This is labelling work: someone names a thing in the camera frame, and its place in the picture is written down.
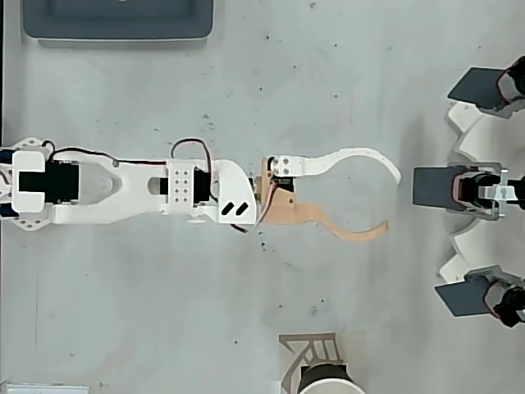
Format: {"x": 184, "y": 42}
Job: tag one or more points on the black servo motor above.
{"x": 506, "y": 301}
{"x": 512, "y": 88}

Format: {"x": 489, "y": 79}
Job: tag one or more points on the dark grey paddle plate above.
{"x": 476, "y": 88}
{"x": 463, "y": 297}
{"x": 432, "y": 186}

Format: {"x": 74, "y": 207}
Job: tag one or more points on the tan gripper with servo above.
{"x": 280, "y": 203}

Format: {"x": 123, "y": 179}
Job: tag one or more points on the white flat object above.
{"x": 45, "y": 390}

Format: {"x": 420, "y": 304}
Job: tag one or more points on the grey plastic tray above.
{"x": 115, "y": 20}

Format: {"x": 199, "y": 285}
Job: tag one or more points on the black servo with metal bracket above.
{"x": 480, "y": 191}

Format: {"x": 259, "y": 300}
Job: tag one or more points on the white gear-shaped fixture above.
{"x": 492, "y": 139}

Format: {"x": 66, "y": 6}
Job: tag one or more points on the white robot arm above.
{"x": 127, "y": 182}

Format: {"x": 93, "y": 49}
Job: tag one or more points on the printed paper mat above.
{"x": 357, "y": 357}

